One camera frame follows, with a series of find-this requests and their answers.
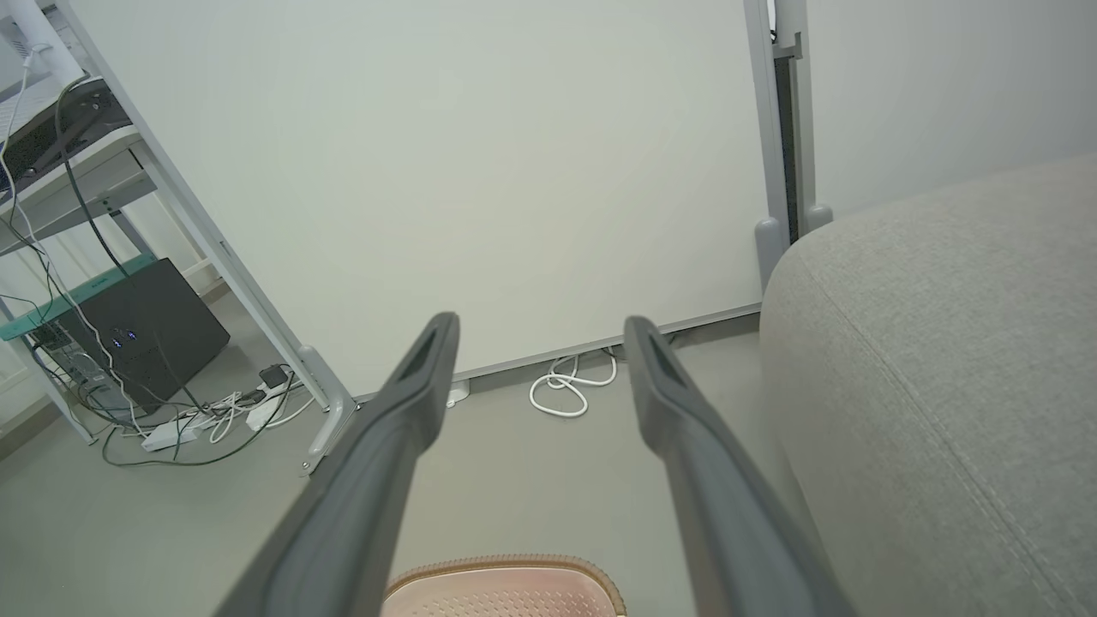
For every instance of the small white floor bracket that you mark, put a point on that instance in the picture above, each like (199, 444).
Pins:
(458, 393)

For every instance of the grey fabric sofa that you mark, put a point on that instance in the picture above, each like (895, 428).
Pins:
(943, 386)

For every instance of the white partition panel grey frame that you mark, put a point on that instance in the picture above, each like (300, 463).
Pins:
(446, 171)
(943, 86)

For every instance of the white power strip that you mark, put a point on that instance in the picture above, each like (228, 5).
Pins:
(197, 464)
(167, 437)
(261, 413)

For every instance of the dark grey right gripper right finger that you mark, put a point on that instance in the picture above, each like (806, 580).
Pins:
(728, 514)

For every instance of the black computer tower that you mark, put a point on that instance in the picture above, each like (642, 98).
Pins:
(154, 330)

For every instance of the black power adapter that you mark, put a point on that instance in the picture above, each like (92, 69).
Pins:
(274, 376)

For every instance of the black device on desk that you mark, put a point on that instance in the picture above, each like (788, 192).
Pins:
(51, 137)

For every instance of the white brown-rimmed laundry basket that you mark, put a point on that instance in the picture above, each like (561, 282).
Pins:
(506, 596)

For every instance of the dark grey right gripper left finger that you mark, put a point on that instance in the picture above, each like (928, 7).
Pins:
(368, 480)

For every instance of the teal shelf board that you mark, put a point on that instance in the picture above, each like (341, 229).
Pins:
(81, 296)

